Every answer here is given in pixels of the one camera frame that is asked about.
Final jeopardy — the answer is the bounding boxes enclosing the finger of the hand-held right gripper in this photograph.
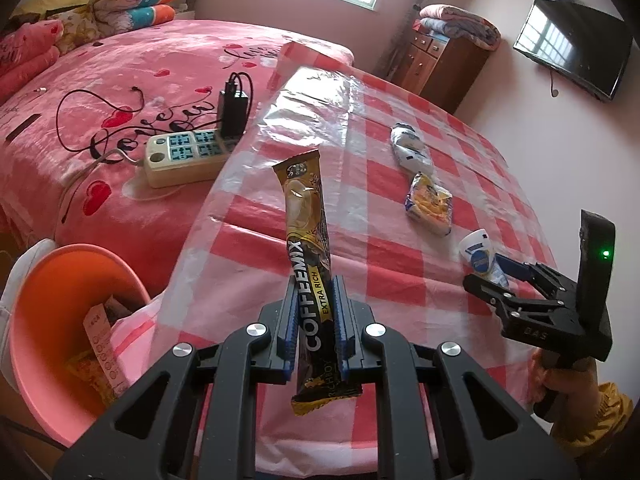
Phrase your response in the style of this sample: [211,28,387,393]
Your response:
[493,254,577,304]
[462,274,569,320]

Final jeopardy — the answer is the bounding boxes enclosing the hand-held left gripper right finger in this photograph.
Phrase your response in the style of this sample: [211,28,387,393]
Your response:
[333,274,582,480]

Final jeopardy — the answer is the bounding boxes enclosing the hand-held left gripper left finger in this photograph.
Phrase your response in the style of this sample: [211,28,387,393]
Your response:
[52,275,300,480]

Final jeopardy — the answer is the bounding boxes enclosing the gold black coffee sachet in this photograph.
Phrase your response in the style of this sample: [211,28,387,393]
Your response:
[272,149,363,417]

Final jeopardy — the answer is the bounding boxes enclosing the white red print carton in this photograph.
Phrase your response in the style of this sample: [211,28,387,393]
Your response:
[81,302,127,397]

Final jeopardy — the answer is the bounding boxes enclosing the olive yellow snack packet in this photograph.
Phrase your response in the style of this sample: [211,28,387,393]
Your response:
[64,354,117,407]

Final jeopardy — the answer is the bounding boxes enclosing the orange plastic bin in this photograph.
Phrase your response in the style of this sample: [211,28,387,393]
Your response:
[9,244,152,447]

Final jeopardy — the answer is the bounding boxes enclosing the person's right hand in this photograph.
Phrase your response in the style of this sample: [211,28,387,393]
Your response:
[531,349,602,405]

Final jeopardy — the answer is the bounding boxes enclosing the red white checked tablecloth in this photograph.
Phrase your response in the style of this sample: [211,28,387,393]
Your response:
[107,42,560,467]

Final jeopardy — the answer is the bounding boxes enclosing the white blue soft packet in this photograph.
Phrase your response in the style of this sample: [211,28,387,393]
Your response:
[389,122,432,174]

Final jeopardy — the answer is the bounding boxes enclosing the beige power strip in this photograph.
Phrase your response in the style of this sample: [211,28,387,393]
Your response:
[144,127,240,189]

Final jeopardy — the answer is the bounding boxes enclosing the black charger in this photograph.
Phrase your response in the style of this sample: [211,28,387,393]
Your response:
[216,72,254,142]

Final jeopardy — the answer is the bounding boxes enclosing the brown wooden cabinet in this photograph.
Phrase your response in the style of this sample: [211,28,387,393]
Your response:
[389,27,490,115]

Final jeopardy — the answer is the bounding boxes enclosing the white plastic object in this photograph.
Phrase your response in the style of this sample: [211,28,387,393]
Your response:
[0,237,57,387]

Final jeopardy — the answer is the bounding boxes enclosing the pink grey folded quilt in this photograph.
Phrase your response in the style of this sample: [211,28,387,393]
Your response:
[418,3,502,52]

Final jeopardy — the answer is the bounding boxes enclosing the pink printed bedsheet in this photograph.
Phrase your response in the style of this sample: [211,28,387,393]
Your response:
[0,18,357,263]

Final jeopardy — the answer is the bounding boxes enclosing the patterned curtain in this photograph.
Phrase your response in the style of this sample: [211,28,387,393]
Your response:
[374,0,441,78]

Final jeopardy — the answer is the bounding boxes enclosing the red pillow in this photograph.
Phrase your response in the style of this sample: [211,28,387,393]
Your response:
[0,45,62,104]
[0,19,66,69]

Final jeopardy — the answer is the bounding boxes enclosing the brown floral pillow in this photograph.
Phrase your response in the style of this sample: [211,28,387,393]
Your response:
[47,7,104,57]

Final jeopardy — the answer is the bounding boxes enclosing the black wall television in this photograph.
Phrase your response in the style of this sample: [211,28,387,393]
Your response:
[512,0,634,104]

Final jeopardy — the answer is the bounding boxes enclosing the white power cord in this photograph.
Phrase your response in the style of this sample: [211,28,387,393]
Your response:
[61,151,148,223]

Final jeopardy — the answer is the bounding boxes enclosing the black cable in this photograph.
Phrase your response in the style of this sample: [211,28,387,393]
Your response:
[55,86,221,155]

